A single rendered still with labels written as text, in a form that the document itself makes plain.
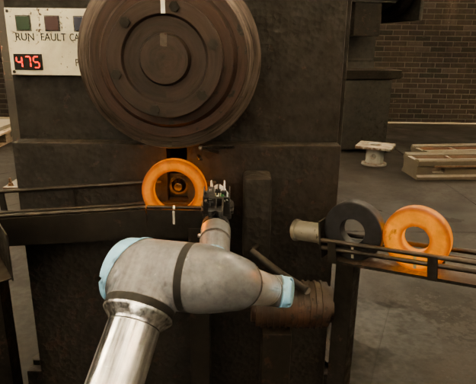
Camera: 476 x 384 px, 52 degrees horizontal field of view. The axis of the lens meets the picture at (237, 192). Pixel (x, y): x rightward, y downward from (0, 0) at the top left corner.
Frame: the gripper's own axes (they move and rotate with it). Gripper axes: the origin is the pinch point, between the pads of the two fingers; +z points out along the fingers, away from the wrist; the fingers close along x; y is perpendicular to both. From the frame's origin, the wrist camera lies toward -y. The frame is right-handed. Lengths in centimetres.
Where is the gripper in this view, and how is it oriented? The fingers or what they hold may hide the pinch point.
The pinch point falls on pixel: (218, 189)
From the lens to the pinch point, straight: 139.6
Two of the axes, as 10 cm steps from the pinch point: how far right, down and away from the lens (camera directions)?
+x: -10.0, -0.1, 0.0
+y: 0.1, -8.2, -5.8
